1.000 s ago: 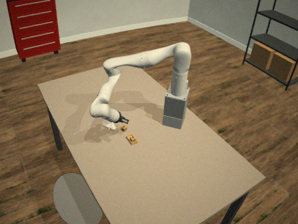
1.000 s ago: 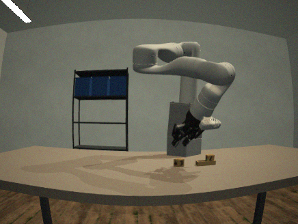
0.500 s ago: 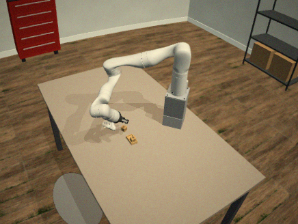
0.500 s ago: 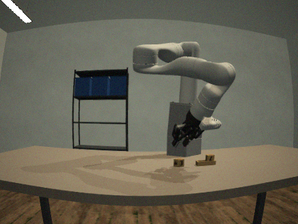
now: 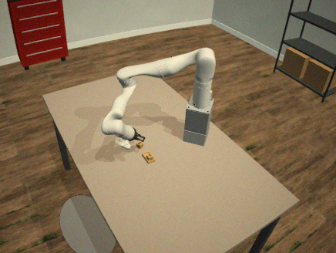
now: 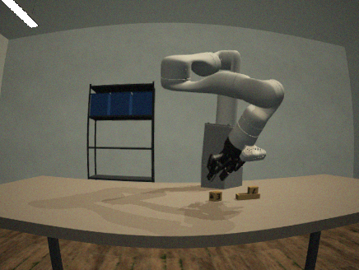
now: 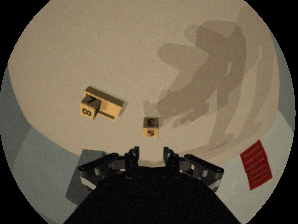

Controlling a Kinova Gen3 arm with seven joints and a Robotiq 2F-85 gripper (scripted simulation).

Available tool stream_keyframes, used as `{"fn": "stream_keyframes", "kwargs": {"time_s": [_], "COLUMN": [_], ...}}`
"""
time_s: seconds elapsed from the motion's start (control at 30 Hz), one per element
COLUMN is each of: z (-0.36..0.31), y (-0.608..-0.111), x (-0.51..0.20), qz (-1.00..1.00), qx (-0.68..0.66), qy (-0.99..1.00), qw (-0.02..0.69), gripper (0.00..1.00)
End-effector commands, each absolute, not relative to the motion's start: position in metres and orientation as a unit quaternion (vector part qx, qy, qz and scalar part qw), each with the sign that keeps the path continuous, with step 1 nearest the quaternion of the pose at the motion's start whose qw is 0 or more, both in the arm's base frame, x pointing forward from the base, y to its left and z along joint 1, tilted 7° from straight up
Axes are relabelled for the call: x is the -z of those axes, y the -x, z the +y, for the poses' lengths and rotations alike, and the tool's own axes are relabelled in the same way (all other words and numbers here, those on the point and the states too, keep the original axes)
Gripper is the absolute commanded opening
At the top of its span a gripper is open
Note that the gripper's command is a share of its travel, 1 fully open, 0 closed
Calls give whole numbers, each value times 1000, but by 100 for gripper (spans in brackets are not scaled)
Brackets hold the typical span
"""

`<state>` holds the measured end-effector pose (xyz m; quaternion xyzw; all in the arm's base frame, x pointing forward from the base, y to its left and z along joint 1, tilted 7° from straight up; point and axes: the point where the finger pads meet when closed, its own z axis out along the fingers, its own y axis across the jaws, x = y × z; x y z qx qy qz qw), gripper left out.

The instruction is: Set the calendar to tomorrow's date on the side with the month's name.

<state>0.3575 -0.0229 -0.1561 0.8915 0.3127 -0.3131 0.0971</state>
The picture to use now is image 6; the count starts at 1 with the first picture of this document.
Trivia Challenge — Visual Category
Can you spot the tan calendar cube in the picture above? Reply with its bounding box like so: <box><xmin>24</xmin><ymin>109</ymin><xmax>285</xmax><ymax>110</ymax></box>
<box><xmin>247</xmin><ymin>185</ymin><xmax>259</xmax><ymax>194</ymax></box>
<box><xmin>209</xmin><ymin>191</ymin><xmax>222</xmax><ymax>202</ymax></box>

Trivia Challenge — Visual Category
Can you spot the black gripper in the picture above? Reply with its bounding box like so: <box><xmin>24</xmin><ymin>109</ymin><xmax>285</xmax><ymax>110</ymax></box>
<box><xmin>207</xmin><ymin>136</ymin><xmax>246</xmax><ymax>182</ymax></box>

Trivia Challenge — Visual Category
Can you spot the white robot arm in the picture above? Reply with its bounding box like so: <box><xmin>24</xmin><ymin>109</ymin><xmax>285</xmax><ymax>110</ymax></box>
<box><xmin>161</xmin><ymin>50</ymin><xmax>284</xmax><ymax>161</ymax></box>

